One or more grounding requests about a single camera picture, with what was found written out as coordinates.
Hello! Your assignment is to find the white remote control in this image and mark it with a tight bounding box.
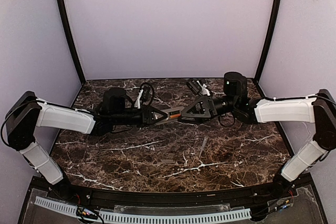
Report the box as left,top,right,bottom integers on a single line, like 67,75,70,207
162,106,184,124

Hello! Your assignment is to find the clear handled screwdriver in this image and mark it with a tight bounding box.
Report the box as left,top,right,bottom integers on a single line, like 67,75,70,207
198,136,208,157

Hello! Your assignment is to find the grey battery cover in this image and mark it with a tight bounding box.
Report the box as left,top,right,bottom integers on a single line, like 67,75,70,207
161,159,175,164

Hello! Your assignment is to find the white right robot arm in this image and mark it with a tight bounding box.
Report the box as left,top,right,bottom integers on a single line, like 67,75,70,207
178,72,335,184

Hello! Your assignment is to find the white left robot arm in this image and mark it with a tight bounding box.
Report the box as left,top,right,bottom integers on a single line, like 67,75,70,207
1,88,168,185

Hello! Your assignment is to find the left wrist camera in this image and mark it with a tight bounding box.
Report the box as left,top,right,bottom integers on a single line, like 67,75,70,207
133,82,155,109

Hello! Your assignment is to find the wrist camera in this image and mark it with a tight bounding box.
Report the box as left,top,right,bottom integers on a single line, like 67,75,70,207
133,82,155,109
186,79,212,97

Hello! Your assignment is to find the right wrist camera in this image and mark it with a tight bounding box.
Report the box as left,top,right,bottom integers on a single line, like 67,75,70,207
186,79,212,97

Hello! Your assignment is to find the right black frame post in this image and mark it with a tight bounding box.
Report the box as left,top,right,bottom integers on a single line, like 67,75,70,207
254,0,281,83

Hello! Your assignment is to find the black frame post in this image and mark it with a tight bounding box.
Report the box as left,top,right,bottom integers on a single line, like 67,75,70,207
254,0,281,83
56,0,86,85

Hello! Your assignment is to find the black front rail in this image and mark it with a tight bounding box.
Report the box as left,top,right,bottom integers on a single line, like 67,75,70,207
72,183,274,208

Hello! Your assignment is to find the right white cable duct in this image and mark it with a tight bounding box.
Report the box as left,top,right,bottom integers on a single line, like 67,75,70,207
100,208,251,224

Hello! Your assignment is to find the white cable duct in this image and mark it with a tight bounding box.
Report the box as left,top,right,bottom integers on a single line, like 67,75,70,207
100,208,251,224
34,196,77,218

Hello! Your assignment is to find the left white cable duct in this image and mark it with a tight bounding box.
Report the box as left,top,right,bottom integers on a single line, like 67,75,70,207
34,196,77,218

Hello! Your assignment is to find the left black frame post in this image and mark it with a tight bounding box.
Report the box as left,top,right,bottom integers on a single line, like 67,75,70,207
56,0,86,85

